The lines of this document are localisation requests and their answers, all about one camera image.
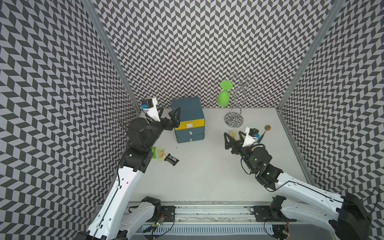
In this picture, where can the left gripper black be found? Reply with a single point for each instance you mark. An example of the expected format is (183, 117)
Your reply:
(169, 125)

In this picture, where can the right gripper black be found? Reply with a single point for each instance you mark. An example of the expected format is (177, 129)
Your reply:
(238, 144)

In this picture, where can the yellow-green cookie packet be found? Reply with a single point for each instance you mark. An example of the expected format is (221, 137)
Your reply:
(161, 153)
(233, 134)

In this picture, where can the yellow top drawer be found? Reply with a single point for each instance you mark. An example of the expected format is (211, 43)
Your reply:
(191, 124)

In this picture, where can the teal drawer cabinet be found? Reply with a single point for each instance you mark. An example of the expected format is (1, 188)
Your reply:
(191, 108)

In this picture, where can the teal lowest drawer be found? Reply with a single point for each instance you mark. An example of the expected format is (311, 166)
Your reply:
(190, 138)

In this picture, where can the black cookie packet back-side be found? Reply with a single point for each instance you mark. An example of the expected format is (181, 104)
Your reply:
(172, 160)

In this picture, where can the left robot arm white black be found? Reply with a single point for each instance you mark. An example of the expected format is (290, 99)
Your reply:
(142, 133)

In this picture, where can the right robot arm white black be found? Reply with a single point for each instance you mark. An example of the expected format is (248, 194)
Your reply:
(342, 215)

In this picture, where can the green plastic wine glass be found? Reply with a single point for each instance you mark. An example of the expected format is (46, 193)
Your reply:
(224, 96)

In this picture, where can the right base wiring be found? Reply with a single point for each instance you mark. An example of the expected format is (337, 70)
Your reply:
(279, 229)

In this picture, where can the base wiring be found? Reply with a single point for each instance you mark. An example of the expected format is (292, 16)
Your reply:
(279, 229)
(156, 226)

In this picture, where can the left base wiring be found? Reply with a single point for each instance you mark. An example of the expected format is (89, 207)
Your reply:
(156, 226)

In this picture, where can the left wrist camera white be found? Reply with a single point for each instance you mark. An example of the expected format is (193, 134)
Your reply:
(149, 106)

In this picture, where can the wooden spoon teal handle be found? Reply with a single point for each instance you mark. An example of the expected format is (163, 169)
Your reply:
(267, 128)

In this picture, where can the chrome wire glass rack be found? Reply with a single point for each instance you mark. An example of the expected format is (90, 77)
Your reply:
(244, 88)

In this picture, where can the aluminium front rail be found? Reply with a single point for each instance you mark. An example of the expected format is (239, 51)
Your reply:
(231, 211)

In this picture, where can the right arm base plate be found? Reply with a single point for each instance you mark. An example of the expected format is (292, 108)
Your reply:
(266, 214)

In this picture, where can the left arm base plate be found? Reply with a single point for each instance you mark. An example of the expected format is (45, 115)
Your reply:
(166, 213)

